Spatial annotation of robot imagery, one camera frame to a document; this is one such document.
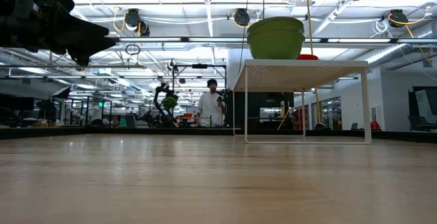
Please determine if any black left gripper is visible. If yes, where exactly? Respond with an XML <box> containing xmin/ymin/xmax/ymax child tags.
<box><xmin>0</xmin><ymin>0</ymin><xmax>117</xmax><ymax>66</ymax></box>

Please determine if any red plastic bowl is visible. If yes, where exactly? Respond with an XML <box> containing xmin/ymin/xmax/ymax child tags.
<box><xmin>295</xmin><ymin>53</ymin><xmax>320</xmax><ymax>61</ymax></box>

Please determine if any grey overhead metal bar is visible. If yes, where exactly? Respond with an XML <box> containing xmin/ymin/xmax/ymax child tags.
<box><xmin>0</xmin><ymin>64</ymin><xmax>147</xmax><ymax>70</ymax></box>

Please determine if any black studio softbox lamp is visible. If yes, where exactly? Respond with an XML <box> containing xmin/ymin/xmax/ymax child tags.
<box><xmin>51</xmin><ymin>86</ymin><xmax>72</xmax><ymax>100</ymax></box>

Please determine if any black monitor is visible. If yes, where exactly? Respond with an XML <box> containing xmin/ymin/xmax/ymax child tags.
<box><xmin>0</xmin><ymin>94</ymin><xmax>35</xmax><ymax>111</ymax></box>

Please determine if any white perforated metal shelf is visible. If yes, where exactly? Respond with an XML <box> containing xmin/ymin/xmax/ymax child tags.
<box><xmin>232</xmin><ymin>59</ymin><xmax>373</xmax><ymax>145</ymax></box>

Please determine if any grey board on black stand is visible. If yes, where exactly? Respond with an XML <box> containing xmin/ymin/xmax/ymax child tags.
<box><xmin>408</xmin><ymin>86</ymin><xmax>437</xmax><ymax>117</ymax></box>

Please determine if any person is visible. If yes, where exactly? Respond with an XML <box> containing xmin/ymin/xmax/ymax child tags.
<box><xmin>196</xmin><ymin>78</ymin><xmax>227</xmax><ymax>128</ymax></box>

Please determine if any black office chair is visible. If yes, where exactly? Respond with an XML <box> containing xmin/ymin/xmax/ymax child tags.
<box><xmin>408</xmin><ymin>114</ymin><xmax>437</xmax><ymax>132</ymax></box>

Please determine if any black ceiling cable reel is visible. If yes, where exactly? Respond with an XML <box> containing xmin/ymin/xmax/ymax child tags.
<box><xmin>388</xmin><ymin>8</ymin><xmax>410</xmax><ymax>29</ymax></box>
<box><xmin>233</xmin><ymin>8</ymin><xmax>251</xmax><ymax>27</ymax></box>
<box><xmin>124</xmin><ymin>8</ymin><xmax>143</xmax><ymax>32</ymax></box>

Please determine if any black background gantry frame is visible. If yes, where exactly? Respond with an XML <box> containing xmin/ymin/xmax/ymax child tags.
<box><xmin>171</xmin><ymin>63</ymin><xmax>228</xmax><ymax>129</ymax></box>

